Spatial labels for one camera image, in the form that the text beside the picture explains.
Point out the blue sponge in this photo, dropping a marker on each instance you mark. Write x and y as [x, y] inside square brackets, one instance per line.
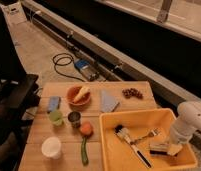
[54, 103]

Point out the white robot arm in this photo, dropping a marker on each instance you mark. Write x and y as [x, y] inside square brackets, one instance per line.
[183, 128]

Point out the orange bowl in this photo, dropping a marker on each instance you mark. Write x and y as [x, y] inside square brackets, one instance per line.
[72, 92]

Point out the blue grey cloth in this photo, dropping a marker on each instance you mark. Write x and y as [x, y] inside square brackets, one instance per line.
[108, 102]

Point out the blue power box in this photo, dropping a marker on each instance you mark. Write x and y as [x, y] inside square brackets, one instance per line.
[86, 69]

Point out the small metal cup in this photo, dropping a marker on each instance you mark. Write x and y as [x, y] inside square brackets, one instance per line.
[74, 118]

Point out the orange carrot toy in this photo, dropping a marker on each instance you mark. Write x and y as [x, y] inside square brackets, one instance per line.
[86, 128]

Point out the bunch of dark grapes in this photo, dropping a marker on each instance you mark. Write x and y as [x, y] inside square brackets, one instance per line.
[132, 92]

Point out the green cup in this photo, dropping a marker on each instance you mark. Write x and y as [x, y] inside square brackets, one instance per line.
[56, 117]

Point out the black white dish brush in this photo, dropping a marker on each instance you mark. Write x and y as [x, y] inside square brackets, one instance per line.
[123, 133]

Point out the black side furniture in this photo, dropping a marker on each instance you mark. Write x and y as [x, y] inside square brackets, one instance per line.
[21, 98]

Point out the metal fork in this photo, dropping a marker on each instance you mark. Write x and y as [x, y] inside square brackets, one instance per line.
[150, 134]

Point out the yellow banana piece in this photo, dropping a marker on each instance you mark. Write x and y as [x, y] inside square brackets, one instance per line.
[81, 93]

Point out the white cup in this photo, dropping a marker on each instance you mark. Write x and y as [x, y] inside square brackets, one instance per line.
[51, 148]

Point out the grey block eraser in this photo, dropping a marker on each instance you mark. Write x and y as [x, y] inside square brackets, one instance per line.
[158, 148]

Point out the yellow plastic tray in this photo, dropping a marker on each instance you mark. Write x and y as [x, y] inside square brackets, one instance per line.
[119, 156]

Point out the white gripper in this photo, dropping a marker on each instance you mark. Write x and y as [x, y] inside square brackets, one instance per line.
[174, 149]

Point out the green chili pepper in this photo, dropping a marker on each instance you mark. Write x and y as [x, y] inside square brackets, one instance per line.
[84, 156]

